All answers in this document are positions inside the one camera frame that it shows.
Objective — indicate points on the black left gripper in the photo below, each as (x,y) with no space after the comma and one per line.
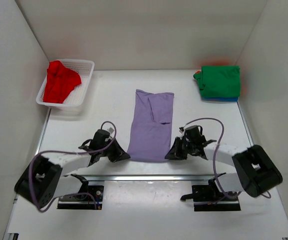
(119,154)

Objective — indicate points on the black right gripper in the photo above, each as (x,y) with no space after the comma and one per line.
(175,153)

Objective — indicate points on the purple t-shirt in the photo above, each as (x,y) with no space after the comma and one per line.
(151,129)

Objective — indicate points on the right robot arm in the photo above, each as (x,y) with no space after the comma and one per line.
(255,172)

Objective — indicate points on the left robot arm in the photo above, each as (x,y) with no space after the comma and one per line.
(46,179)

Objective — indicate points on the blue folded t-shirt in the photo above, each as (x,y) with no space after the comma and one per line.
(221,99)

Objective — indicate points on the green folded t-shirt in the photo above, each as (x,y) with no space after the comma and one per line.
(219,81)

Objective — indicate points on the white plastic basket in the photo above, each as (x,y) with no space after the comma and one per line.
(74,101)

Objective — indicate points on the red t-shirt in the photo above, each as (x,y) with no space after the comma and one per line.
(60,82)

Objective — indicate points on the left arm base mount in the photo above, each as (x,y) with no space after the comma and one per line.
(84,201)

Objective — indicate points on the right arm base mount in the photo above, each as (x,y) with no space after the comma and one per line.
(206,199)

